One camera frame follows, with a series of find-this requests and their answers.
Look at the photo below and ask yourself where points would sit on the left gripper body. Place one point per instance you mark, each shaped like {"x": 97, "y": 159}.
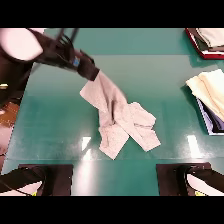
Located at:
{"x": 87, "y": 66}

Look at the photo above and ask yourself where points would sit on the light grey garment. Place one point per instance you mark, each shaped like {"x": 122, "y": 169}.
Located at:
{"x": 116, "y": 116}

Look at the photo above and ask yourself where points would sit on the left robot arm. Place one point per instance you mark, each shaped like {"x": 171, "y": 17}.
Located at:
{"x": 20, "y": 45}

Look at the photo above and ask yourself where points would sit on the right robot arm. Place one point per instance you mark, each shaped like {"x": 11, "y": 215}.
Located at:
{"x": 206, "y": 178}

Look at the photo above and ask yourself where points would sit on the red garment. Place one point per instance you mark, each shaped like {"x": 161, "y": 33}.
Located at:
{"x": 200, "y": 50}

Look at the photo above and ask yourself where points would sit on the dark garment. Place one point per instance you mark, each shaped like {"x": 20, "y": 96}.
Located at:
{"x": 213, "y": 48}

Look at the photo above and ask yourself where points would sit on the white garment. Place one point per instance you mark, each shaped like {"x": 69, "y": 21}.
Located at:
{"x": 213, "y": 35}

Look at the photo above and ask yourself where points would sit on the blue garment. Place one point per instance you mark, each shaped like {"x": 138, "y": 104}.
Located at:
{"x": 213, "y": 121}

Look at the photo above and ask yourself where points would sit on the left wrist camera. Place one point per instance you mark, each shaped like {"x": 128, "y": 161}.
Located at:
{"x": 66, "y": 38}

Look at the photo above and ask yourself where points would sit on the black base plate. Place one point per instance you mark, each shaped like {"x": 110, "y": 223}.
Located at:
{"x": 168, "y": 180}
{"x": 58, "y": 180}

